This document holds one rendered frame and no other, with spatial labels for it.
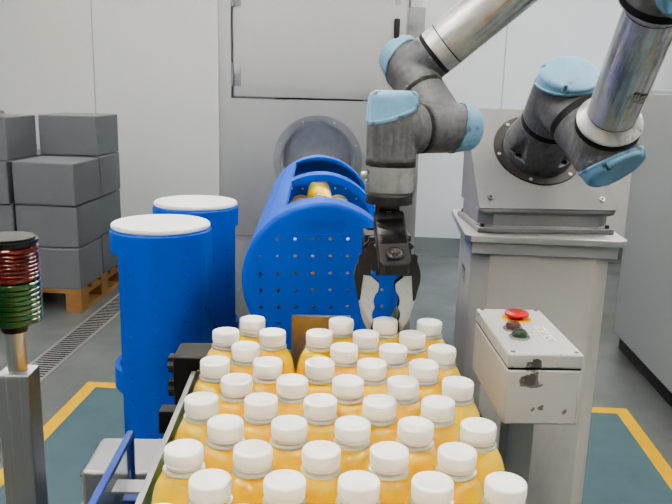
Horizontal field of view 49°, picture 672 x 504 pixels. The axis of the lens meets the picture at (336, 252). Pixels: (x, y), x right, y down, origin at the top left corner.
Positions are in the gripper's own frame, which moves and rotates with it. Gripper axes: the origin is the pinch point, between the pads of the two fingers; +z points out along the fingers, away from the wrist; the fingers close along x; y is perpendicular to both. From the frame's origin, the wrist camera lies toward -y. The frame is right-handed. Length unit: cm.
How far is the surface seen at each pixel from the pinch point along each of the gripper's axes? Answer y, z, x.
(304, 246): 18.2, -8.1, 12.9
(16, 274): -29, -15, 44
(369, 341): -7.9, 0.0, 3.0
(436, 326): -1.8, -0.4, -7.7
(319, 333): -6.5, -0.6, 10.2
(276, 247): 18.2, -7.8, 17.8
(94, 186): 366, 33, 152
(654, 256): 243, 44, -157
